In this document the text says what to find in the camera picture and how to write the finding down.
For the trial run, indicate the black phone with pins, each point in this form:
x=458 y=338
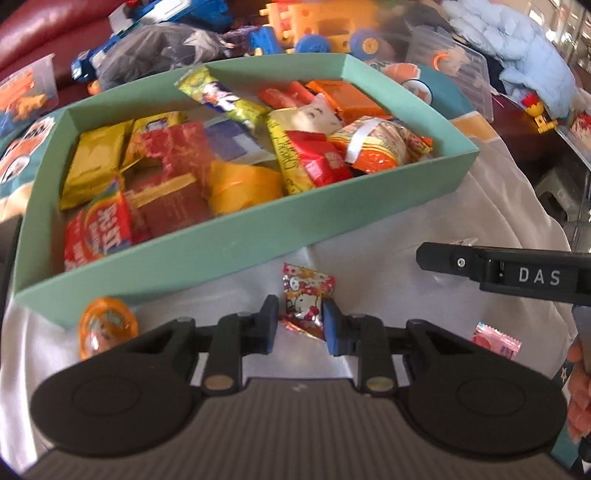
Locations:
x=9 y=235

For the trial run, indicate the Hello Kitty candy packet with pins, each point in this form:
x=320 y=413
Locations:
x=304 y=290

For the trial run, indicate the small yellow red toy figure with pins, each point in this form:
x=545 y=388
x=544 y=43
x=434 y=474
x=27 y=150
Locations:
x=536 y=109

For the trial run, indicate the noodle snack bag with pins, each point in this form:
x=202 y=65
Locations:
x=373 y=145

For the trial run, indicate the clear plastic jelly cup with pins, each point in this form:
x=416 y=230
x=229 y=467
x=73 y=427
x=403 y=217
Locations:
x=453 y=258

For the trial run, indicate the clear bin with toys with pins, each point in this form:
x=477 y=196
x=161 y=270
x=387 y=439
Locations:
x=27 y=94

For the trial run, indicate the red Skittles-like packet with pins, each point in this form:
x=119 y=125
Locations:
x=100 y=229

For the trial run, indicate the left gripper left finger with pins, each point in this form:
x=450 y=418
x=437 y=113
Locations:
x=230 y=340

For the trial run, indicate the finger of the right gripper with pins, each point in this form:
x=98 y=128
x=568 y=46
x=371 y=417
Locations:
x=424 y=262

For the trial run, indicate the pink candy packet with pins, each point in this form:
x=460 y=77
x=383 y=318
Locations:
x=496 y=341

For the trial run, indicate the long yellow-green candy packet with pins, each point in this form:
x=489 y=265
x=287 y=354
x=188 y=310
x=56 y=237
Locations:
x=204 y=88

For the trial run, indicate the red-orange snack packet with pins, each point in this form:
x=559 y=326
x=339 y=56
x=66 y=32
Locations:
x=293 y=95

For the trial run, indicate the grey clothes in bag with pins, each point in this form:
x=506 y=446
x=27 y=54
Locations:
x=158 y=48

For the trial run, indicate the orange snack packet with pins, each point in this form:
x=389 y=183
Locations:
x=349 y=102

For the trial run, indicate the person's right hand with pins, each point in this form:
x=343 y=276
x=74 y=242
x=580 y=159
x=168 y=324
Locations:
x=578 y=418

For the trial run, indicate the yellow snack packet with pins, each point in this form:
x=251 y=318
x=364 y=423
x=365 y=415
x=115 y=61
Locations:
x=95 y=164

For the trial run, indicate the yellow blue building toy vehicle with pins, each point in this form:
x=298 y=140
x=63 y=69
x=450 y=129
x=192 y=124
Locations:
x=349 y=27

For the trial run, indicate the orange round jelly cup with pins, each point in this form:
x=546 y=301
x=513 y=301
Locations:
x=105 y=323

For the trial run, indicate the light blue puffy jacket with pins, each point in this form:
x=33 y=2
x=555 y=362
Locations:
x=530 y=62

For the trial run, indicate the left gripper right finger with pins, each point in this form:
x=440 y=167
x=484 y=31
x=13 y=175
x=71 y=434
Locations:
x=365 y=338

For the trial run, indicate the clear plastic bin lid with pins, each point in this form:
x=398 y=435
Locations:
x=467 y=68

